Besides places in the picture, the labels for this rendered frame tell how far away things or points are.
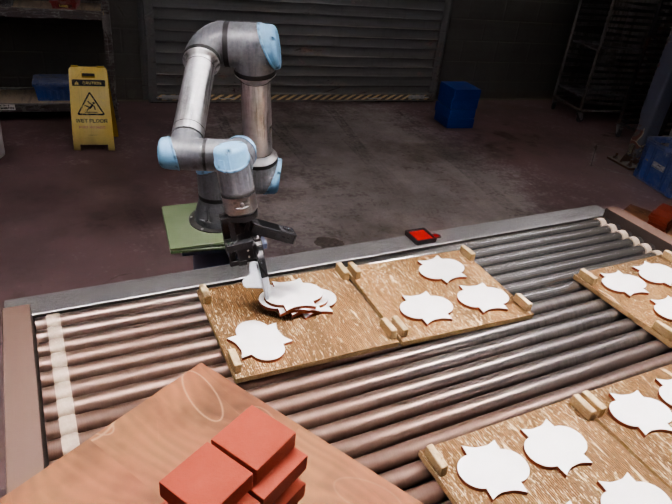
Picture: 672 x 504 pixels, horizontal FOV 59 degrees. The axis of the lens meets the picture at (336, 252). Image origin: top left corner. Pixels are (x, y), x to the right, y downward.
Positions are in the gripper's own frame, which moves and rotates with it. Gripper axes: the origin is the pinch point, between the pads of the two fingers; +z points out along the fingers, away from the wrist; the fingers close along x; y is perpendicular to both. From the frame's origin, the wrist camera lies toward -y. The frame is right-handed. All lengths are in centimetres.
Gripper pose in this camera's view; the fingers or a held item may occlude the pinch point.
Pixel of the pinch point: (264, 285)
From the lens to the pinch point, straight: 143.6
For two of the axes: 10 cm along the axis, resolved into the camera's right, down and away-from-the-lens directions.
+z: 1.0, 8.8, 4.6
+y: -9.5, 2.2, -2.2
